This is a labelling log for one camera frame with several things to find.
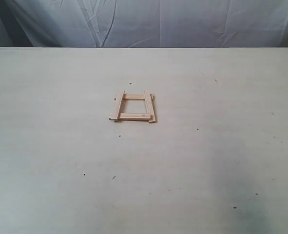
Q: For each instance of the grooved wood block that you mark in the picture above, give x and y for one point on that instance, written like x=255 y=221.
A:
x=135 y=117

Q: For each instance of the wood strip with hole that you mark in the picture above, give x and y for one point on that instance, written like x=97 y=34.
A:
x=133 y=97

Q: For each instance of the white backdrop curtain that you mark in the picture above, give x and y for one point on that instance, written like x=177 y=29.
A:
x=144 y=23

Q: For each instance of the short wood strip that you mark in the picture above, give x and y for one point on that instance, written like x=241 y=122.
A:
x=149 y=106

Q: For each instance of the long thin wood strip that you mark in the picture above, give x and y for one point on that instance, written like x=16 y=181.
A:
x=114 y=116

